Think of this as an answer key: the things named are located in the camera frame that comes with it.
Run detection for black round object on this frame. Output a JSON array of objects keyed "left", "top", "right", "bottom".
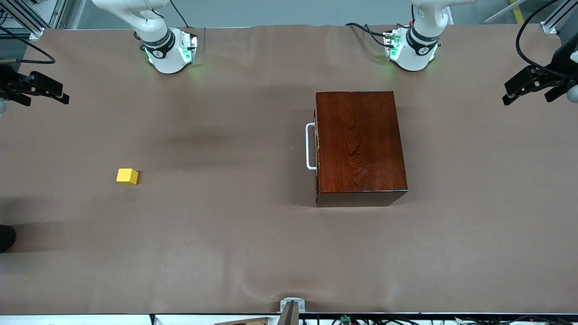
[{"left": 0, "top": 225, "right": 17, "bottom": 253}]

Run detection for wooden drawer with white handle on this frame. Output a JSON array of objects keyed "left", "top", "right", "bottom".
[{"left": 306, "top": 115, "right": 320, "bottom": 192}]

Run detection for grey metal clamp bracket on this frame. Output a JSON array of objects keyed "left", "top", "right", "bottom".
[{"left": 277, "top": 298, "right": 306, "bottom": 325}]

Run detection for dark brown wooden cabinet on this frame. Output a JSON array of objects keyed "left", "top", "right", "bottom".
[{"left": 315, "top": 91, "right": 409, "bottom": 208}]

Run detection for upright aluminium frame profile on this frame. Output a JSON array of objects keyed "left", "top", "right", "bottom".
[{"left": 47, "top": 0, "right": 69, "bottom": 29}]

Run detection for aluminium frame profile with bracket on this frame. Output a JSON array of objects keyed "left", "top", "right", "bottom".
[
  {"left": 540, "top": 0, "right": 578, "bottom": 35},
  {"left": 0, "top": 0, "right": 46, "bottom": 40}
]

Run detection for brown table mat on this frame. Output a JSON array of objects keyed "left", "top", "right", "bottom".
[{"left": 0, "top": 24, "right": 578, "bottom": 315}]

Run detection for brown cardboard piece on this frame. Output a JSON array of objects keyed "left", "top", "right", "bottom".
[{"left": 212, "top": 317, "right": 270, "bottom": 325}]

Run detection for black right base cable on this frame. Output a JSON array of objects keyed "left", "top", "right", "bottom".
[{"left": 169, "top": 0, "right": 190, "bottom": 29}]

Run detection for grey slanted bar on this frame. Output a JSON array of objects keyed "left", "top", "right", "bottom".
[{"left": 483, "top": 0, "right": 527, "bottom": 24}]

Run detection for tangled black cables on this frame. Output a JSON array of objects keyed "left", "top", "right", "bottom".
[{"left": 302, "top": 315, "right": 578, "bottom": 325}]

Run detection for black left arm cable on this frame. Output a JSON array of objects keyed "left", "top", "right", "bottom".
[{"left": 516, "top": 0, "right": 570, "bottom": 79}]

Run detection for black left base cables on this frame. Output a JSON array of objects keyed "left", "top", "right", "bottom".
[{"left": 345, "top": 22, "right": 394, "bottom": 48}]

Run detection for yellow cube block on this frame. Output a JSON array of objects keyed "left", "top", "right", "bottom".
[{"left": 116, "top": 168, "right": 139, "bottom": 185}]

